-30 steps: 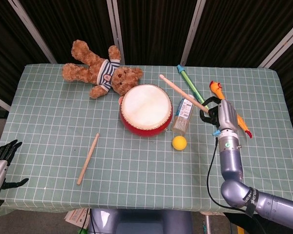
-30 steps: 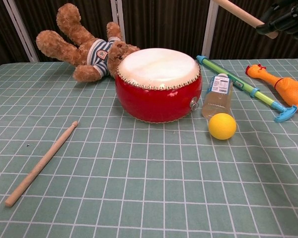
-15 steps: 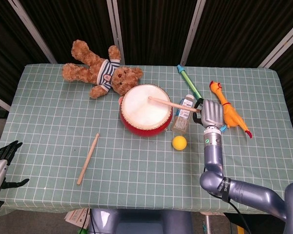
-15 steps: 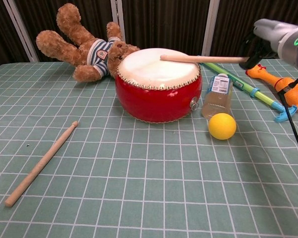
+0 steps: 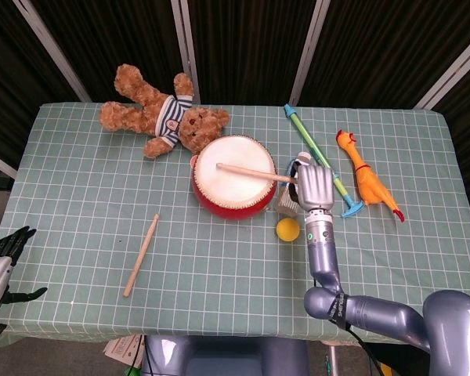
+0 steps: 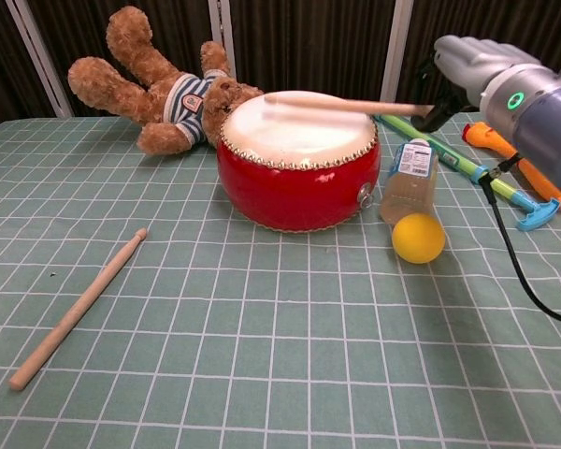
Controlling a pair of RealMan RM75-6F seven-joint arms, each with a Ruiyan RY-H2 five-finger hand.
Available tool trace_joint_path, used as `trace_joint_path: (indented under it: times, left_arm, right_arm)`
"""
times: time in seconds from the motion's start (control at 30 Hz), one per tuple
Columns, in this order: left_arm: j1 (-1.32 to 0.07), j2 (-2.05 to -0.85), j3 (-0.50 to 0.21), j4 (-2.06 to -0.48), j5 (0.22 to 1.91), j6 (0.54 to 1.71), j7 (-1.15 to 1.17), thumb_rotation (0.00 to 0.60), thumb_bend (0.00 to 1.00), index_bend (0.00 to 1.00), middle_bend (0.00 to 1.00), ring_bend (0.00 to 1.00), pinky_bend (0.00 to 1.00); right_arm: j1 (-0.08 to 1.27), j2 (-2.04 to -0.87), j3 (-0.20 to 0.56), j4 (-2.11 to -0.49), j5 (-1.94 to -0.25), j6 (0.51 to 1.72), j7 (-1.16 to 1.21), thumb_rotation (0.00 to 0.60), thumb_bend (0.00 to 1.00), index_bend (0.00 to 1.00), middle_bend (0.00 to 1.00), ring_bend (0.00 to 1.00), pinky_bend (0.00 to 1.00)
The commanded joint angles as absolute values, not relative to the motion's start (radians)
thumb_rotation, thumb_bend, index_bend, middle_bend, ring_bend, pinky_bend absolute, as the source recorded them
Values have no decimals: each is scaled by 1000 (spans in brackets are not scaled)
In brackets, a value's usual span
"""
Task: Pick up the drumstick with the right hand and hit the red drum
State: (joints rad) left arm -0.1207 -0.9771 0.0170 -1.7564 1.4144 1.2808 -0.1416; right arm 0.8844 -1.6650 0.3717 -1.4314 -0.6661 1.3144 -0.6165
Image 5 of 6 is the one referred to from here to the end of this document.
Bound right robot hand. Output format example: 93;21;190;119
285;159;334;213

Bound wooden drumstick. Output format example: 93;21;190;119
123;213;161;298
215;162;298;184

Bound red drum white skin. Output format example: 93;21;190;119
190;134;278;220

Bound green blue water pump toy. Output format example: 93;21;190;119
284;103;363;219

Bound yellow ball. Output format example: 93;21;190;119
275;218;301;241

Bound orange rubber chicken toy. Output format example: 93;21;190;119
335;129;407;223

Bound green checked tablecloth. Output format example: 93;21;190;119
0;102;470;345

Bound white printed paper sheets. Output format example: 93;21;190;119
103;335;146;369

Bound brown teddy bear striped shirt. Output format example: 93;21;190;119
99;63;230;160

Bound grey robot torso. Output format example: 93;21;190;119
140;334;309;376

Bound white screen frame post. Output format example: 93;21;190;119
13;0;92;103
289;0;331;107
171;0;201;105
0;148;17;179
414;29;470;110

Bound black arm strap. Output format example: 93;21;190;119
328;291;350;329

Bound black cable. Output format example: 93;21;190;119
346;324;377;376

